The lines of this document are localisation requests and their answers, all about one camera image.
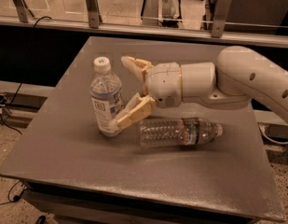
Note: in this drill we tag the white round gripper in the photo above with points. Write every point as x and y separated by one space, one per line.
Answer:
163 84

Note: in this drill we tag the blue label plastic water bottle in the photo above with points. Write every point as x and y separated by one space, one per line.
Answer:
106 95

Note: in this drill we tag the clear red label plastic bottle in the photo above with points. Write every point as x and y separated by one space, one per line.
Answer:
177 132

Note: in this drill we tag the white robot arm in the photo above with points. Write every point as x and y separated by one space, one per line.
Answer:
238 75

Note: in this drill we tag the middle metal railing bracket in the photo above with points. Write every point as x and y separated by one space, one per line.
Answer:
94 16

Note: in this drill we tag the metal railing bracket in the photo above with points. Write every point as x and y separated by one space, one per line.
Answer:
23 11
220 14
94 16

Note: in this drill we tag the right metal railing bracket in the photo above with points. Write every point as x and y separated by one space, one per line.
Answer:
220 14

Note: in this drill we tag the left metal railing bracket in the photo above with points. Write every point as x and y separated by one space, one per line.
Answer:
23 11

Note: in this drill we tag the metal window rail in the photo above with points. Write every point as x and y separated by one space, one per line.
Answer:
159 33

